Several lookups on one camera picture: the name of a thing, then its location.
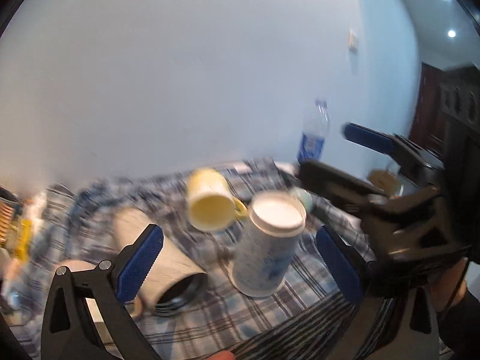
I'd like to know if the white blue paper cup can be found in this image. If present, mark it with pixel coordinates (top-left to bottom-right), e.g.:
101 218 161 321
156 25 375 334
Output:
229 191 307 297

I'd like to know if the person's right hand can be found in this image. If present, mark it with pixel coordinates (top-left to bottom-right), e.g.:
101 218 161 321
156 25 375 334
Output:
430 258 468 312

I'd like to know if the green tin can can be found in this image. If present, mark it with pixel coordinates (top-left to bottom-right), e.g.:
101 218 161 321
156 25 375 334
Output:
289 187 315 213

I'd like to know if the dark wooden cabinet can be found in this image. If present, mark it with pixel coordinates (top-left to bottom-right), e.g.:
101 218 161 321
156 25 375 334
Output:
408 63 479 158

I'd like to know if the clear plastic water bottle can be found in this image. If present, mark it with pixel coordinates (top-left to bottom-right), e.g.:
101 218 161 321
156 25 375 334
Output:
297 98 330 164

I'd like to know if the grey striped fuzzy blanket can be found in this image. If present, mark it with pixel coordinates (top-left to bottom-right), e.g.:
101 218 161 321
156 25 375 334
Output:
228 292 395 360

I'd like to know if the cream steel tumbler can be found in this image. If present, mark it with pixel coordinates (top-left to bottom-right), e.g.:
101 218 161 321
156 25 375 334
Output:
113 207 208 318

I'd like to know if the yellow snack packet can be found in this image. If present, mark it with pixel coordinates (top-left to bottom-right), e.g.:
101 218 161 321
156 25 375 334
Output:
0 190 35 261

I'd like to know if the blue plaid cloth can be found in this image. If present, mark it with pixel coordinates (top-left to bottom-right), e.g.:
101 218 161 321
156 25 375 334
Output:
6 157 376 360

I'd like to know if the yellow ceramic mug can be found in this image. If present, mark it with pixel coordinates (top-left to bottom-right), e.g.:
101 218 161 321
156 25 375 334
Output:
186 168 247 233

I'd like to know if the white wall switch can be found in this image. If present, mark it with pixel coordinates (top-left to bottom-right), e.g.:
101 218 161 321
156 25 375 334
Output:
347 29 359 54

